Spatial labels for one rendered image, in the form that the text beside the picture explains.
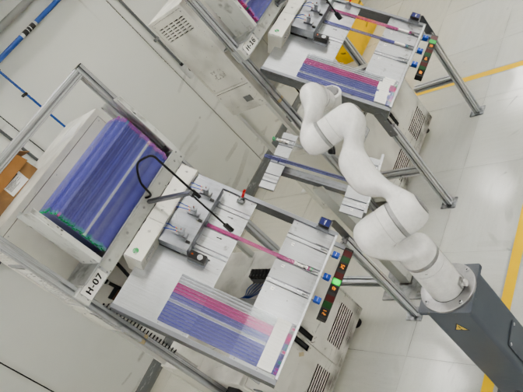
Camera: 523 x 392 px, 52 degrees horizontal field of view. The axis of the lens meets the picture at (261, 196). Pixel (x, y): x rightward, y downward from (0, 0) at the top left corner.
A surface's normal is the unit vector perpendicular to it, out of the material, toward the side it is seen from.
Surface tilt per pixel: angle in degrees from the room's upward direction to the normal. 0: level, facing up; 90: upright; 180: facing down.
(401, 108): 90
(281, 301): 48
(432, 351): 0
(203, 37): 90
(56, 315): 90
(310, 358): 90
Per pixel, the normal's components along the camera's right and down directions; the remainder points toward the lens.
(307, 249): 0.06, -0.50
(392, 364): -0.63, -0.62
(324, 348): 0.65, -0.11
